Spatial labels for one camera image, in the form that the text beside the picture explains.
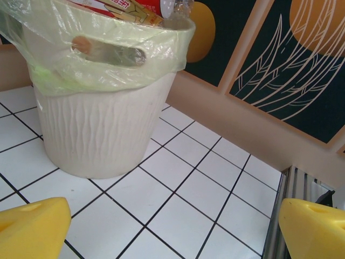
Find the red gold tea bottle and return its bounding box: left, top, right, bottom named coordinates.
left=66, top=0, right=195, bottom=28

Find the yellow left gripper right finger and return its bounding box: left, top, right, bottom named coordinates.
left=277, top=198, right=345, bottom=259

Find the white ribbed plastic bin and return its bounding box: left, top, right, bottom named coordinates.
left=17, top=16, right=196, bottom=180

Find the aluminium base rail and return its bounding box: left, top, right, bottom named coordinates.
left=263, top=166, right=336, bottom=259

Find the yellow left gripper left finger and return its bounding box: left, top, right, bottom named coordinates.
left=0, top=196, right=72, bottom=259

